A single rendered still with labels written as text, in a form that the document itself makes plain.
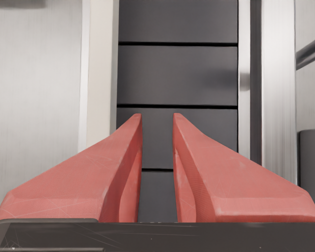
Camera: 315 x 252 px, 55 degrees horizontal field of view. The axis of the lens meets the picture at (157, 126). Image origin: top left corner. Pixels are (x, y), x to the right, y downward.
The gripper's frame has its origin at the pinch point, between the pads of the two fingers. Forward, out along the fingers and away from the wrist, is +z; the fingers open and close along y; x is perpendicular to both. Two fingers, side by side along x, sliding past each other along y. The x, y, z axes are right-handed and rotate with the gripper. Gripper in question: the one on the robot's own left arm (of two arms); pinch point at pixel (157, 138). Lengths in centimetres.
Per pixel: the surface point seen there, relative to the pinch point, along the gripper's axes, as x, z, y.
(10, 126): 6.1, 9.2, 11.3
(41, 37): 0.6, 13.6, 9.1
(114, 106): 0.8, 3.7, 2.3
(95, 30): -2.7, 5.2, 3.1
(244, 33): -1.4, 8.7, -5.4
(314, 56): 0.1, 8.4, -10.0
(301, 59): 0.8, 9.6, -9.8
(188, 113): 2.4, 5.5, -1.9
